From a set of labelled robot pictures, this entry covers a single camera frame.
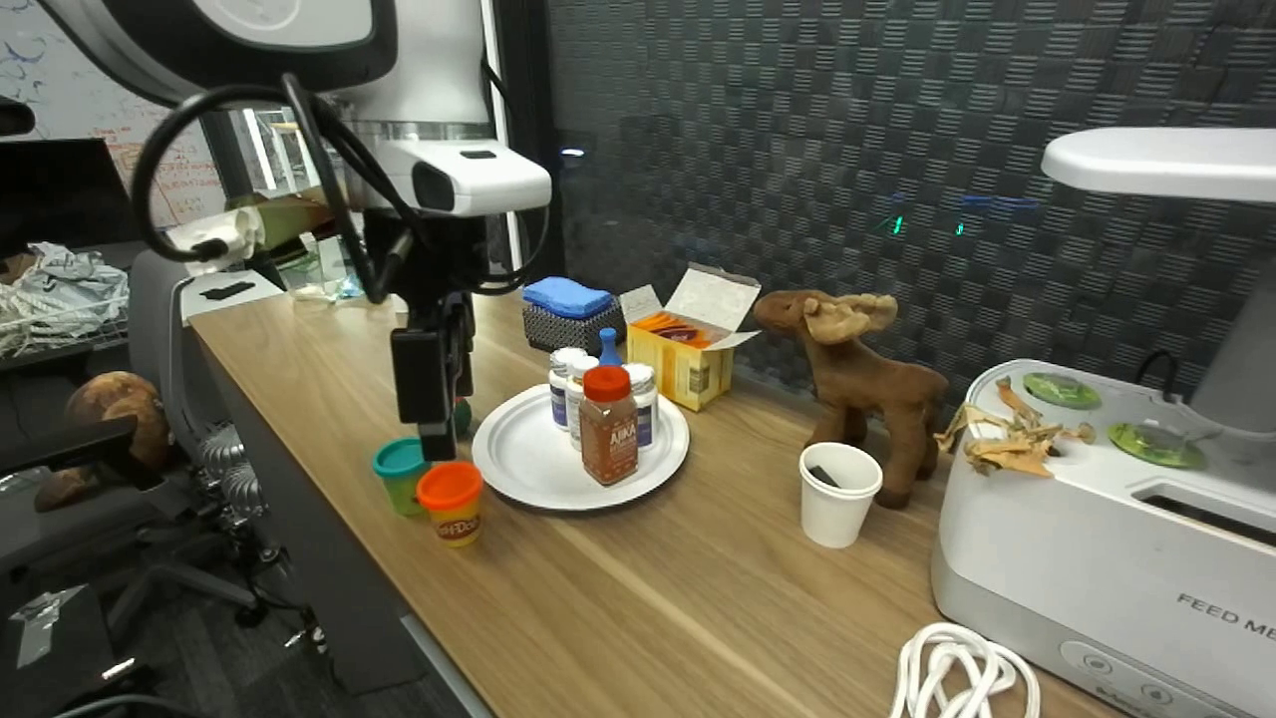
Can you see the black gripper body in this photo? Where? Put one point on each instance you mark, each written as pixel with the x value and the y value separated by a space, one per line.
pixel 430 266

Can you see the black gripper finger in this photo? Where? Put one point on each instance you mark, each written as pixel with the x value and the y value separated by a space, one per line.
pixel 418 380
pixel 461 363

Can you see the white pill bottle blue label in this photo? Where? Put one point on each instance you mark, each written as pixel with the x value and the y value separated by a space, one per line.
pixel 561 380
pixel 643 401

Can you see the small blue bottle yellow label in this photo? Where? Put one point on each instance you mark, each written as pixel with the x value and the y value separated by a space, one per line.
pixel 612 343

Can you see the spice jar orange lid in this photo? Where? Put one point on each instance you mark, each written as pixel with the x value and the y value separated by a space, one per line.
pixel 608 430

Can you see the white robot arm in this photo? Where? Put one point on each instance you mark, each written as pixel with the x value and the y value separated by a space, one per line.
pixel 400 82

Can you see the white paper plate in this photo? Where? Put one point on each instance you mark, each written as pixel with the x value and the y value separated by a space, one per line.
pixel 530 464

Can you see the teal lid dough tub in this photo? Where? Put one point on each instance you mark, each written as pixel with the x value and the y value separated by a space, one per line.
pixel 400 464

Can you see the grey woven basket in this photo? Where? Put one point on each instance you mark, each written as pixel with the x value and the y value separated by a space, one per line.
pixel 573 333

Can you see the clear plastic bag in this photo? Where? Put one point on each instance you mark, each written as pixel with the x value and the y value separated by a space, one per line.
pixel 311 272

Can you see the orange lid dough tub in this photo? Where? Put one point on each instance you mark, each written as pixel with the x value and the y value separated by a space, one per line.
pixel 453 497

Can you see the black phone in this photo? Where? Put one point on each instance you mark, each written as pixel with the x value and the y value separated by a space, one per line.
pixel 226 287

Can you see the open yellow cardboard box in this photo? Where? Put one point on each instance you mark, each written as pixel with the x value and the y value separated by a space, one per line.
pixel 684 360

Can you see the grey office chair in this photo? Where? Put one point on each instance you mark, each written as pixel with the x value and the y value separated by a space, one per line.
pixel 162 343

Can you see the brown plush toy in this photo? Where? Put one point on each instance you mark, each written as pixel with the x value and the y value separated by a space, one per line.
pixel 121 405

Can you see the crumpled grey cloth pile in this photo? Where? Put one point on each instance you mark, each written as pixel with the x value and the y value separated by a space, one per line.
pixel 61 301

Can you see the white paper cup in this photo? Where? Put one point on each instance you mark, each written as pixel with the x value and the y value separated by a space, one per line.
pixel 838 500

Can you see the brown moose plush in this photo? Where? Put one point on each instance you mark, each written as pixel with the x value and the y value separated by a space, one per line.
pixel 872 384

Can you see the dried brown leaves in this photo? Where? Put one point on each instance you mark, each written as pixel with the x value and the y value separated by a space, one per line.
pixel 1011 453

